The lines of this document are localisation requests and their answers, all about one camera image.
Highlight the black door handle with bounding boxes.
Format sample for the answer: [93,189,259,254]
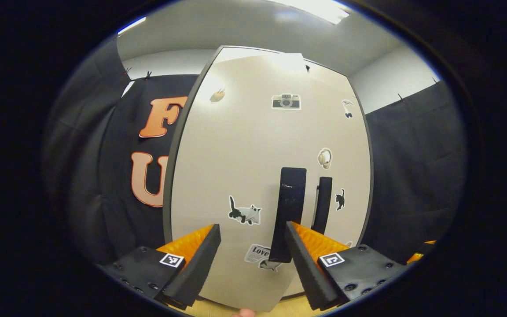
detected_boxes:
[312,177,333,235]
[269,167,307,263]

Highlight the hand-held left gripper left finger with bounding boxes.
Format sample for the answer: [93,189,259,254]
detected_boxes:
[99,223,222,311]

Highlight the white shoe cabinet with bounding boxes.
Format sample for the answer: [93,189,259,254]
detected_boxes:
[162,45,374,302]

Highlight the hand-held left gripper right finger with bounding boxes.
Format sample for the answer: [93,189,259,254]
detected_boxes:
[286,221,412,311]

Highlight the black backdrop cloth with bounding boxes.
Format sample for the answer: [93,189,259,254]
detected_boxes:
[42,37,467,265]

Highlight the white shoe cabinet door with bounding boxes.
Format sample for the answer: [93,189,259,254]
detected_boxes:
[170,52,312,312]
[302,59,373,300]

